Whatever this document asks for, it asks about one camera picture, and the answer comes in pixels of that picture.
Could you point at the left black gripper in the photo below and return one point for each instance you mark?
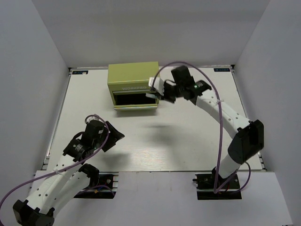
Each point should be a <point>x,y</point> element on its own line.
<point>114,135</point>

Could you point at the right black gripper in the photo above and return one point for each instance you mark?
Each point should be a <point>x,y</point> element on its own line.
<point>166,85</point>

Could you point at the green gel pen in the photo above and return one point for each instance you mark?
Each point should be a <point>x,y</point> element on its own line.
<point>150,95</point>

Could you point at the green metal drawer box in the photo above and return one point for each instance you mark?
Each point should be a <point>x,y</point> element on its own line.
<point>128,85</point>

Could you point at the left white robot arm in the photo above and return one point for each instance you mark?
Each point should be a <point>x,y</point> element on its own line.
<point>71,175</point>

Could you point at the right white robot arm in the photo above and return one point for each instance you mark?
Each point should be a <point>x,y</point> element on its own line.
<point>239,137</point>

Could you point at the right blue corner label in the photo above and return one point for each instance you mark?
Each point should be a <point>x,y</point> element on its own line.
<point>222,70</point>

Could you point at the blue corner label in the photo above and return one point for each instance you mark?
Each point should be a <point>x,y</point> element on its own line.
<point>80,72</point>
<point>222,70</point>

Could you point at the left blue corner label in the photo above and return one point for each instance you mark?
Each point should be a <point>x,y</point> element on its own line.
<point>80,72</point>

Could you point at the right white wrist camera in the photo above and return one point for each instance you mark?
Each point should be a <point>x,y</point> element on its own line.
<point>156,86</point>

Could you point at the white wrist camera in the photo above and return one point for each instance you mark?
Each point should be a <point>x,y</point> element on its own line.
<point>156,86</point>
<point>90,118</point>

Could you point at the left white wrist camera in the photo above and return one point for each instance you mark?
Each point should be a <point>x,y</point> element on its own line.
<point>90,118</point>

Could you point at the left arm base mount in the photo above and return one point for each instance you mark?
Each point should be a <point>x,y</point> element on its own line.
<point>105,189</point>

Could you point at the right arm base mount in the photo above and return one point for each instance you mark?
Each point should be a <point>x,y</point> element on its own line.
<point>205,188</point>

